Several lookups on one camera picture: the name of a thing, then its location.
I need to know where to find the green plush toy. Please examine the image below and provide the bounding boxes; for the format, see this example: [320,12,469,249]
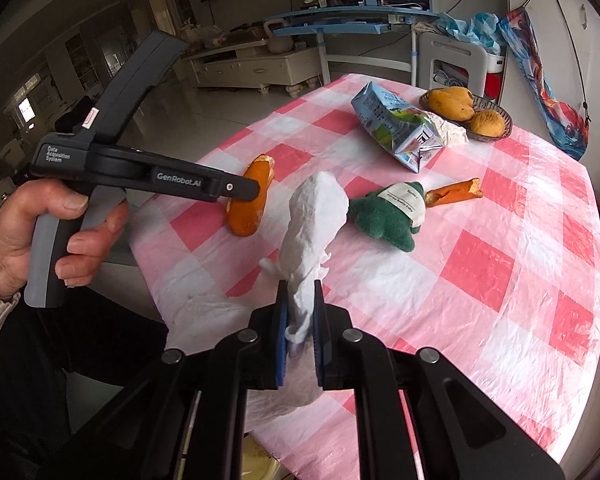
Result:
[349,180,427,252]

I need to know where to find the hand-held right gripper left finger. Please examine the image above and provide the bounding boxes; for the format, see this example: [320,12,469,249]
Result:
[40,280,288,480]

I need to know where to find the person's dark clothing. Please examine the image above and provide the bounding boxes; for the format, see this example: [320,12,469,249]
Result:
[0,300,171,480]

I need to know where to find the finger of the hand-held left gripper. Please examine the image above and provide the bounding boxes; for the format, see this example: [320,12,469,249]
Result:
[132,154,261,203]
[80,31,189,147]

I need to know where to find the yellow plastic basin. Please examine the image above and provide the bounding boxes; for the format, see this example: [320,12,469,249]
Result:
[241,434,282,480]

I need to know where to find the woven fruit basket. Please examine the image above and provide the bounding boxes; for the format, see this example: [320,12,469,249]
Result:
[419,91,514,142]

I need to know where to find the blue green drink carton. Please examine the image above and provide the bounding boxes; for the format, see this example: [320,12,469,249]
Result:
[351,82,443,175]

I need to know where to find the brown tray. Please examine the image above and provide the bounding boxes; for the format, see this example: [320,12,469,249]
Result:
[235,22,267,44]

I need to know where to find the blue study desk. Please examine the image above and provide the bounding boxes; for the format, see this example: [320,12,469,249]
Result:
[272,0,441,86]

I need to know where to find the beige kettlebell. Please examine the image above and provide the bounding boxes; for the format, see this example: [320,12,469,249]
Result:
[264,19,296,54]

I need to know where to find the clear plastic bags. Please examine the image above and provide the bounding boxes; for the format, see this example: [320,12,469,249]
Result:
[192,25,231,51]

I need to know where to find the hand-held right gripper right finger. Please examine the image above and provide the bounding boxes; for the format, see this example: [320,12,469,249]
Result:
[314,280,563,480]

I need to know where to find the small orange fruit peel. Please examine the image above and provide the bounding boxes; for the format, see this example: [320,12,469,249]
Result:
[425,177,482,208]

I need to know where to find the blue patterned cloth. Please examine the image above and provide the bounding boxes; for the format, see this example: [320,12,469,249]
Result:
[437,10,503,56]

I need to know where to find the colourful printed bag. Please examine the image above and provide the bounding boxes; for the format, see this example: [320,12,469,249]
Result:
[497,0,593,162]

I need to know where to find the white plastic stool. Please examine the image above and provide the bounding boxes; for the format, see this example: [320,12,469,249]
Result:
[417,32,503,99]

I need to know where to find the person's left hand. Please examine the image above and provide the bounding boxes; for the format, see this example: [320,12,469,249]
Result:
[0,180,131,303]

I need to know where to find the cream TV cabinet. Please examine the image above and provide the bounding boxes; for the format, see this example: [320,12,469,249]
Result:
[182,42,326,99]

